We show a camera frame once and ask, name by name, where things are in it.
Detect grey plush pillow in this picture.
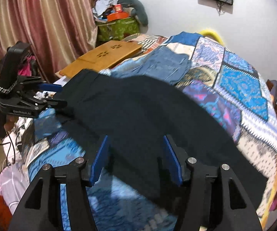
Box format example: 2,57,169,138
118,0,148,27

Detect yellow curved headboard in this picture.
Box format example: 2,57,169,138
199,29,225,46

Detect wooden lap desk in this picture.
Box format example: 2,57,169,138
55,40,143,78

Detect blue patchwork bedspread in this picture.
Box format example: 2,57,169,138
20,30,277,231

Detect striped red curtain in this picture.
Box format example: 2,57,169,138
0,0,98,82

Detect green storage bag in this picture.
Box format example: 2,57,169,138
97,17,140,42

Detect black pants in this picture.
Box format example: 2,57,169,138
55,69,267,212

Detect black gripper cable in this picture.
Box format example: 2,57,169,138
0,129,17,167

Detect left hand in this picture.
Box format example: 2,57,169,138
0,106,19,133

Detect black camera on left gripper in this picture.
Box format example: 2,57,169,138
0,41,30,89

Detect orange box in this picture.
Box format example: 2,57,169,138
107,12,130,22

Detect folded blue jeans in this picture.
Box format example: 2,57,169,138
112,46,192,85

